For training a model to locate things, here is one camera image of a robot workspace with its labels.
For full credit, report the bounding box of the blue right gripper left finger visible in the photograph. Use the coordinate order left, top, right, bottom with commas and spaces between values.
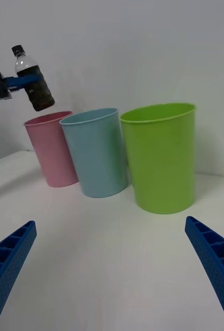
0, 220, 37, 331

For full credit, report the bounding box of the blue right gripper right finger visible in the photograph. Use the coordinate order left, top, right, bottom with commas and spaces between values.
184, 216, 224, 331

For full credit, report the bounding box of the dark drink bottle black cap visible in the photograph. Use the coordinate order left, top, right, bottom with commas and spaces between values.
11, 44, 56, 112

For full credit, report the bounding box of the pink plastic bin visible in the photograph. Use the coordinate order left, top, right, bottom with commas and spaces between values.
23, 111, 80, 188

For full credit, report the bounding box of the pale blue plastic bin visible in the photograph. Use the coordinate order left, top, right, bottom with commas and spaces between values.
59, 108, 129, 199

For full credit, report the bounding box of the green plastic bin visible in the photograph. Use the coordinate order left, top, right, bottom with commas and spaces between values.
120, 102, 197, 215

